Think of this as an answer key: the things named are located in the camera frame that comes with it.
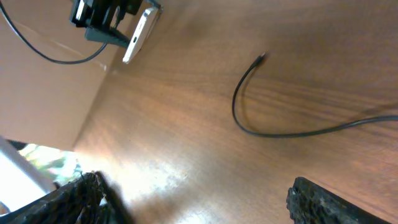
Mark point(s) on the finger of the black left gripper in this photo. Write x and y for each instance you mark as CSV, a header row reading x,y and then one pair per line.
x,y
154,3
111,36

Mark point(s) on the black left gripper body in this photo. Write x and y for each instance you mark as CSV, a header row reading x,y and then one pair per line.
x,y
98,14

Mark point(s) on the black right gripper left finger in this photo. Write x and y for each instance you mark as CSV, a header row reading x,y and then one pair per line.
x,y
88,199

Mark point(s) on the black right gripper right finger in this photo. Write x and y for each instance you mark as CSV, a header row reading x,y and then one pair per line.
x,y
309,203

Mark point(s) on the black and cream flip phone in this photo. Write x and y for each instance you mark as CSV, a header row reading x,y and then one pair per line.
x,y
140,34

